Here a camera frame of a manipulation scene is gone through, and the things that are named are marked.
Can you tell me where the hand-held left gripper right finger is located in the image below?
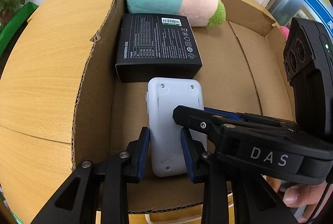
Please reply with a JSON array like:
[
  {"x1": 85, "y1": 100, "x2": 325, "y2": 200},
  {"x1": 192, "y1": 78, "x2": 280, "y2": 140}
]
[{"x1": 180, "y1": 127, "x2": 285, "y2": 224}]

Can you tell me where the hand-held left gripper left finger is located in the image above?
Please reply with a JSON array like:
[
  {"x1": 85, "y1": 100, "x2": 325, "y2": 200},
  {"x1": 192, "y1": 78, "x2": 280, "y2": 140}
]
[{"x1": 30, "y1": 127, "x2": 151, "y2": 224}]

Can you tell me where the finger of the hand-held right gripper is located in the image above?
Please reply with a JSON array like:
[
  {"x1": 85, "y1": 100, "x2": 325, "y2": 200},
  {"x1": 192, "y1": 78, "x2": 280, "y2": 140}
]
[
  {"x1": 204, "y1": 107, "x2": 299, "y2": 126},
  {"x1": 172, "y1": 105, "x2": 227, "y2": 148}
]

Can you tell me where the white plastic device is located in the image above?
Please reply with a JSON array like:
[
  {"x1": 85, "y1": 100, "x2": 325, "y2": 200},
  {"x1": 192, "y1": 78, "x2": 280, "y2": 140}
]
[{"x1": 144, "y1": 77, "x2": 208, "y2": 178}]

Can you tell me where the brown cardboard box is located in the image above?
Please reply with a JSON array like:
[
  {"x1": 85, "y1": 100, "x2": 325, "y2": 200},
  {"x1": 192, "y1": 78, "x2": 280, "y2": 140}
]
[{"x1": 71, "y1": 0, "x2": 297, "y2": 214}]

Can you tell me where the black product box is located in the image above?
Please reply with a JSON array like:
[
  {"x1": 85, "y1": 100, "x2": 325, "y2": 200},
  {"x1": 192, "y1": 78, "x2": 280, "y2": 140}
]
[{"x1": 115, "y1": 14, "x2": 203, "y2": 83}]

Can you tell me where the person's right hand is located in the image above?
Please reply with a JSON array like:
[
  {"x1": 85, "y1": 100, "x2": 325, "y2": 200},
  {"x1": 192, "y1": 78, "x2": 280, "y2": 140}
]
[{"x1": 265, "y1": 176, "x2": 329, "y2": 208}]

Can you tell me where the large potted green plant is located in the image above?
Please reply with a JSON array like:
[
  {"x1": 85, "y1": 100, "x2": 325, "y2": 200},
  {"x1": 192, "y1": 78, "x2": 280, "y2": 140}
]
[{"x1": 0, "y1": 0, "x2": 30, "y2": 26}]

